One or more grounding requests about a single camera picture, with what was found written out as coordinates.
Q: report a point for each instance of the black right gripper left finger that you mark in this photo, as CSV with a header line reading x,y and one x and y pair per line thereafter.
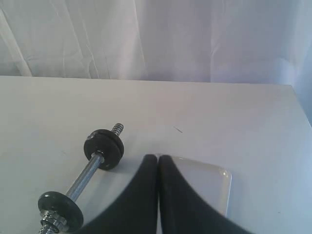
x,y
135,210

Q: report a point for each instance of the chrome spin-lock collar nut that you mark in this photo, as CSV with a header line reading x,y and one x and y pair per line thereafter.
x,y
52,223

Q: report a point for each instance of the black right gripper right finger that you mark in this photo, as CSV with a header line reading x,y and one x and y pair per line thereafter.
x,y
182,210

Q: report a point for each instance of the chrome threaded dumbbell bar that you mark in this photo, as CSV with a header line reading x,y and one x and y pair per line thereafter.
x,y
86,174

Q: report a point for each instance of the white backdrop cloth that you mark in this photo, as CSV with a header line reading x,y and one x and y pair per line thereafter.
x,y
256,41

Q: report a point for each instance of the white plastic tray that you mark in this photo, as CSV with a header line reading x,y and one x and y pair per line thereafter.
x,y
212,183

